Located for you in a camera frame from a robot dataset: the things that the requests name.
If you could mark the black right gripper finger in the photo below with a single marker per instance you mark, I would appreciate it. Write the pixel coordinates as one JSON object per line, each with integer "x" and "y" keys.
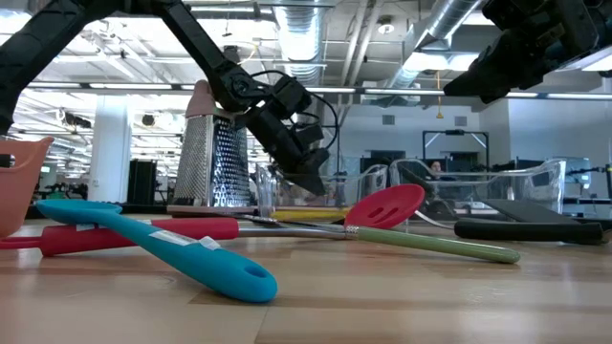
{"x": 471, "y": 88}
{"x": 495, "y": 55}

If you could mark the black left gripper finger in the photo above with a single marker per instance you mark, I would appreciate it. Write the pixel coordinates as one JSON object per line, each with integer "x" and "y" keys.
{"x": 311, "y": 184}
{"x": 318, "y": 161}

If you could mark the yellow silicone spatula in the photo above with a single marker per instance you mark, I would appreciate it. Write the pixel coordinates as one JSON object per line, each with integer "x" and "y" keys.
{"x": 306, "y": 215}

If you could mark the red slotted spoon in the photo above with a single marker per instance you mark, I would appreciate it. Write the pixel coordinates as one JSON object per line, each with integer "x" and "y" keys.
{"x": 205, "y": 228}

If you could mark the blue silicone spatula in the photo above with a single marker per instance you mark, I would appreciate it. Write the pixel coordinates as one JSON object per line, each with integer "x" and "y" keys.
{"x": 205, "y": 260}

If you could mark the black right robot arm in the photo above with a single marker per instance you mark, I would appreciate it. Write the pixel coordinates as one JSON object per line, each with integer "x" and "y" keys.
{"x": 605, "y": 19}

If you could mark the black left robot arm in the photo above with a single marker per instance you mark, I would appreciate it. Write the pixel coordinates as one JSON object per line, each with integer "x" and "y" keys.
{"x": 205, "y": 50}

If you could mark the clear plastic bin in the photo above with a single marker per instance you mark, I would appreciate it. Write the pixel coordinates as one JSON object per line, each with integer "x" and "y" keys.
{"x": 368, "y": 186}
{"x": 526, "y": 186}

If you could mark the person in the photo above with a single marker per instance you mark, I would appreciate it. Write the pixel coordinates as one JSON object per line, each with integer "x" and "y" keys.
{"x": 436, "y": 168}

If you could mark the metal box grater pink trim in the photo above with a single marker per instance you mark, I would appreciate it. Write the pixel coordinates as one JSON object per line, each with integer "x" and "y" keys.
{"x": 196, "y": 162}

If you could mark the round ceiling sensor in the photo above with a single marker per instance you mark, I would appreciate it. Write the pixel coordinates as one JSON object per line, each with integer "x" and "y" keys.
{"x": 385, "y": 26}

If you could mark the black angled panel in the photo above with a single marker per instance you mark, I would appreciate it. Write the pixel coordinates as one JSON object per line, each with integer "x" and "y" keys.
{"x": 526, "y": 210}

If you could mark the computer monitor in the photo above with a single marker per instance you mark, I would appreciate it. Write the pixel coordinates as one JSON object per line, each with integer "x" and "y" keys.
{"x": 578, "y": 174}

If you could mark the black cabinet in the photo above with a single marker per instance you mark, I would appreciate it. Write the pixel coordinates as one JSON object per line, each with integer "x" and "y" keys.
{"x": 142, "y": 181}

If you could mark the black turner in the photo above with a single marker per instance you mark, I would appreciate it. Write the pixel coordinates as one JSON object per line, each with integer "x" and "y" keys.
{"x": 526, "y": 231}

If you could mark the long light bar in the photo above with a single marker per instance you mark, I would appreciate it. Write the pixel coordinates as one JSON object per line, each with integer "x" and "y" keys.
{"x": 143, "y": 86}

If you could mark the white pillar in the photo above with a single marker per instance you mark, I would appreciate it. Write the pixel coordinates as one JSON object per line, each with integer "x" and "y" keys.
{"x": 110, "y": 153}

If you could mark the orange plastic basket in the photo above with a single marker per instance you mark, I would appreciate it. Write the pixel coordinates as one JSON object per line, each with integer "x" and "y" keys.
{"x": 21, "y": 191}

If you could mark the black station frame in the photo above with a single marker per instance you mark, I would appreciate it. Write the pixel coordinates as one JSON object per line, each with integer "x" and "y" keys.
{"x": 454, "y": 132}

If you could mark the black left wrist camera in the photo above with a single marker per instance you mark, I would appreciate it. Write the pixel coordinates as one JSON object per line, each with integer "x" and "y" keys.
{"x": 291, "y": 95}

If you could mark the ribbed silver ceiling duct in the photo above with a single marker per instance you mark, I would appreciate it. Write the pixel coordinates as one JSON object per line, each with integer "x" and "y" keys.
{"x": 301, "y": 33}

